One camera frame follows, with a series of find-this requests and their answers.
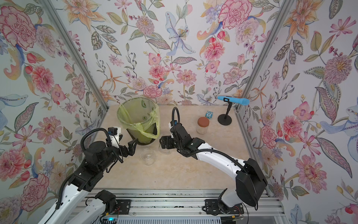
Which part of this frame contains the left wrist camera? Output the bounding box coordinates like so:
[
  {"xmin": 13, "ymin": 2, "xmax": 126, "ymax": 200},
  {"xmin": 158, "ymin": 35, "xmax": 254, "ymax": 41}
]
[{"xmin": 107, "ymin": 127, "xmax": 123, "ymax": 148}]

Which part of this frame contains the right aluminium corner post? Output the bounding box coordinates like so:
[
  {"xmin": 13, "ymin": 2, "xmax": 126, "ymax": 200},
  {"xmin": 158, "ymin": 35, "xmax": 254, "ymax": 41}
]
[{"xmin": 242, "ymin": 0, "xmax": 294, "ymax": 98}]

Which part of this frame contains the left aluminium corner post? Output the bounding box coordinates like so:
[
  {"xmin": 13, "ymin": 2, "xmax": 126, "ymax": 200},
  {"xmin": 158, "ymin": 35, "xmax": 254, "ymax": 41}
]
[{"xmin": 39, "ymin": 0, "xmax": 109, "ymax": 112}]

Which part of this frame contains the blue microphone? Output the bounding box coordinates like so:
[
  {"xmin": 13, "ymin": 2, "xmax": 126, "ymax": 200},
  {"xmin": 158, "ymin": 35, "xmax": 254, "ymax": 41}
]
[{"xmin": 217, "ymin": 96, "xmax": 250, "ymax": 105}]

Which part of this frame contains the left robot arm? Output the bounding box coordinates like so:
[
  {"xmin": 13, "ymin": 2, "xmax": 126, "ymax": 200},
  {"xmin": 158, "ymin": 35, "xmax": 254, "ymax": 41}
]
[{"xmin": 40, "ymin": 127, "xmax": 138, "ymax": 224}]

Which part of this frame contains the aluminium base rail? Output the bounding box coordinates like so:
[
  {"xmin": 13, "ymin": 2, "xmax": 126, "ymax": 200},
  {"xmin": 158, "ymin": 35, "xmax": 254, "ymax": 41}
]
[{"xmin": 44, "ymin": 189, "xmax": 286, "ymax": 224}]

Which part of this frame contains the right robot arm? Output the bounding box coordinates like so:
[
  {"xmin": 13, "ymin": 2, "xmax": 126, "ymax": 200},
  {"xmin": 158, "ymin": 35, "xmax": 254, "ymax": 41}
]
[{"xmin": 159, "ymin": 107, "xmax": 268, "ymax": 215}]

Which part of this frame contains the clear jar with rice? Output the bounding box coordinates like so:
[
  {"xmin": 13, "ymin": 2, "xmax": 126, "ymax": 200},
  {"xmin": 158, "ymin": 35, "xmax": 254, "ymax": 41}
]
[{"xmin": 140, "ymin": 148, "xmax": 157, "ymax": 166}]

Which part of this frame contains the jar with terracotta lid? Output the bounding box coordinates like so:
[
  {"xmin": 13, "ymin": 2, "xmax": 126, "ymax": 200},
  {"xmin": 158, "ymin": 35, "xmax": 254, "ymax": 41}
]
[
  {"xmin": 196, "ymin": 117, "xmax": 210, "ymax": 134},
  {"xmin": 158, "ymin": 145, "xmax": 171, "ymax": 155}
]

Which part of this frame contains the aluminium corner post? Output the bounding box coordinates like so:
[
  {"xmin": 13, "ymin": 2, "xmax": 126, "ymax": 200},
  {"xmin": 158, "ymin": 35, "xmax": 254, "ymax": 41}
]
[
  {"xmin": 39, "ymin": 0, "xmax": 109, "ymax": 112},
  {"xmin": 242, "ymin": 0, "xmax": 294, "ymax": 98}
]

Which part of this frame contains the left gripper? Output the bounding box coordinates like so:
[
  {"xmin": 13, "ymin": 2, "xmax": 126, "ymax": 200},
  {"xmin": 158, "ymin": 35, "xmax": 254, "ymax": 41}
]
[{"xmin": 98, "ymin": 135, "xmax": 139, "ymax": 173}]

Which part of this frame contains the black mesh trash bin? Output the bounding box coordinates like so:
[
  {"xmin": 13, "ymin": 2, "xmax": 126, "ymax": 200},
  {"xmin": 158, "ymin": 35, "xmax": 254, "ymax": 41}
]
[{"xmin": 117, "ymin": 97, "xmax": 160, "ymax": 146}]

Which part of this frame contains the small blue owl figure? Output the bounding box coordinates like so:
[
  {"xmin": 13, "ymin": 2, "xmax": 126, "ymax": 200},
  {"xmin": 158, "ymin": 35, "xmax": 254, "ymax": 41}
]
[{"xmin": 205, "ymin": 111, "xmax": 213, "ymax": 119}]

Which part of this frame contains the yellow-green plastic bin liner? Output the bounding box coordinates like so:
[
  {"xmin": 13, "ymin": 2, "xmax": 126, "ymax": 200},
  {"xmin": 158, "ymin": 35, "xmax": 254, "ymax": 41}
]
[{"xmin": 117, "ymin": 97, "xmax": 161, "ymax": 140}]

